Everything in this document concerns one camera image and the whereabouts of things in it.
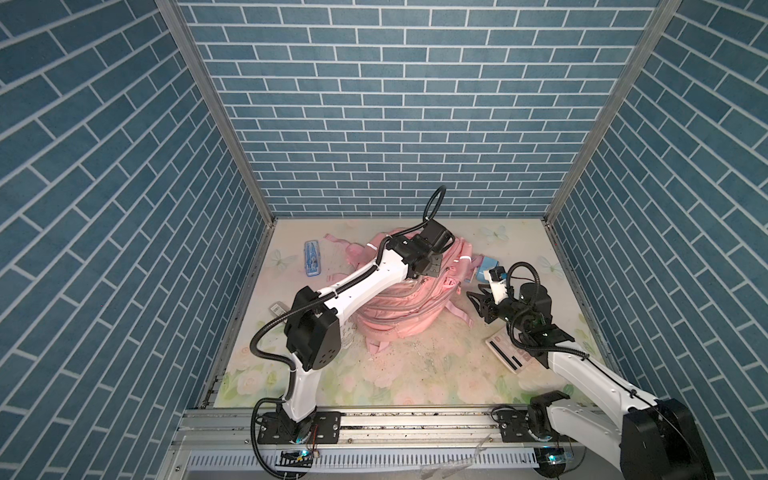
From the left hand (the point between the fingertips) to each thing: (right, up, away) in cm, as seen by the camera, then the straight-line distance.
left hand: (429, 262), depth 86 cm
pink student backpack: (-6, -12, -5) cm, 14 cm away
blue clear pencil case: (-41, 0, +22) cm, 46 cm away
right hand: (+12, -7, -2) cm, 14 cm away
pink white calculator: (+23, -26, -3) cm, 35 cm away
